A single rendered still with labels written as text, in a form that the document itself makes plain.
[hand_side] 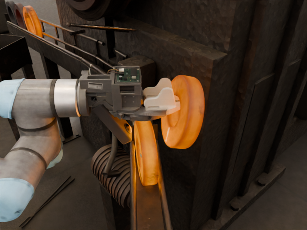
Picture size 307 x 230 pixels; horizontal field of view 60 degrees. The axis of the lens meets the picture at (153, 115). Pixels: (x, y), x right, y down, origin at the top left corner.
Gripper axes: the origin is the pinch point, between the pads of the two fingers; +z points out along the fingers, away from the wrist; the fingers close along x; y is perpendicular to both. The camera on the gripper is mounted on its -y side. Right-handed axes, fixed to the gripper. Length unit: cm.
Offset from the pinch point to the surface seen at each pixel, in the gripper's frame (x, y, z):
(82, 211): 32, -86, -35
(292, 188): 38, -83, 73
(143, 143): -4.2, -6.6, -8.0
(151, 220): -14.2, -19.1, -6.6
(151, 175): -7.8, -12.5, -6.4
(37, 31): 99, -21, -60
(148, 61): 29.3, -4.6, -5.1
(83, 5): 41.7, 8.2, -24.5
